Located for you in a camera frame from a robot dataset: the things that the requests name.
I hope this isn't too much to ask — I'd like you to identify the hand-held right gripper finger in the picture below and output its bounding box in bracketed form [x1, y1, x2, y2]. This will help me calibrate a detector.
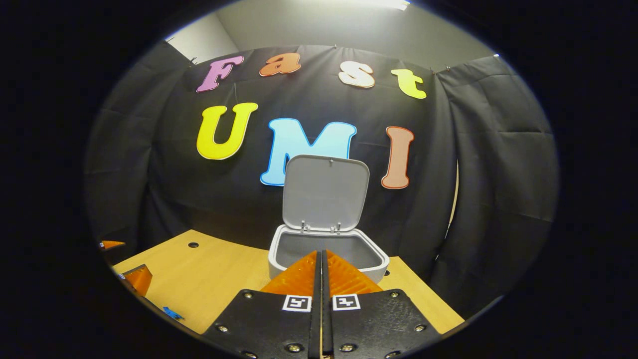
[202, 250, 322, 359]
[321, 249, 442, 359]

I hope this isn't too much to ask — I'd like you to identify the grey desktop garbage bin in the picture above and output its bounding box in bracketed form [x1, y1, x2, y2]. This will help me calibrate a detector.
[268, 154, 390, 286]

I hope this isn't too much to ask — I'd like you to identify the black backdrop cloth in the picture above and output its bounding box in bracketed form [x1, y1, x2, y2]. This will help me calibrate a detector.
[85, 42, 559, 320]

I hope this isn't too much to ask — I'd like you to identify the large ceiling light panel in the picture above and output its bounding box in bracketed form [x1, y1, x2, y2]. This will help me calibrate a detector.
[344, 0, 412, 11]

